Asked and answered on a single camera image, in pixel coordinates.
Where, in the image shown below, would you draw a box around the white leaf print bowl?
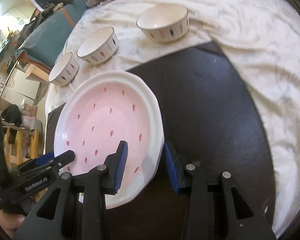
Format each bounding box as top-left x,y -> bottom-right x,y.
48,52 -> 80,87
77,27 -> 119,65
136,3 -> 189,43

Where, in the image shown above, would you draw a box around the yellow wooden rack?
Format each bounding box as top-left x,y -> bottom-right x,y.
2,122 -> 44,167

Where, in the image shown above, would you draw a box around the black board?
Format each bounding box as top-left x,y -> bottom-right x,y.
46,41 -> 277,240

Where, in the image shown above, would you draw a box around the grey bin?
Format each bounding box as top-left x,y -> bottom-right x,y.
27,119 -> 42,132

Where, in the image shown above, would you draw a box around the pink printed box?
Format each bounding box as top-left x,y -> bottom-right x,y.
21,104 -> 38,118

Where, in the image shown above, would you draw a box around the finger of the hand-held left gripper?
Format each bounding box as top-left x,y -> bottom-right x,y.
9,150 -> 76,183
20,153 -> 56,172

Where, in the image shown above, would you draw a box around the pink strawberry print plate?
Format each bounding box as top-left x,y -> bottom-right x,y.
54,71 -> 163,209
130,74 -> 164,178
140,80 -> 165,180

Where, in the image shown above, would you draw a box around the teal padded bed bumper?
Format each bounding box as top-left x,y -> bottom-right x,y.
15,0 -> 87,71

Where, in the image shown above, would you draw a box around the black cloth bundle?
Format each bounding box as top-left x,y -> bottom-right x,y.
0,104 -> 23,127

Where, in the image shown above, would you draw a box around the olive clothing pile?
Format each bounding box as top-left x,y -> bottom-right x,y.
17,2 -> 65,47

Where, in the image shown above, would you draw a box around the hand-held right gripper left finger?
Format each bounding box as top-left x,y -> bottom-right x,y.
13,141 -> 129,240

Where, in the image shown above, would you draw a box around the cream wooden cabinet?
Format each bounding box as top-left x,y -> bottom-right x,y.
24,64 -> 52,83

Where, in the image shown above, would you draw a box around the person's left hand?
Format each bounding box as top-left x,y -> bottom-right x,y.
0,211 -> 25,235

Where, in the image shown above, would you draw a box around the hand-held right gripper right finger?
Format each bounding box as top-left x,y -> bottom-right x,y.
163,142 -> 277,240

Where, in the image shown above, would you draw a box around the bed with white printed sheet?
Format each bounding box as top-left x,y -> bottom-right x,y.
44,0 -> 300,238

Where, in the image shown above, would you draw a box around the white kitchen base cabinets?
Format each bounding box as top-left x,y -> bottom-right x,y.
0,66 -> 42,110

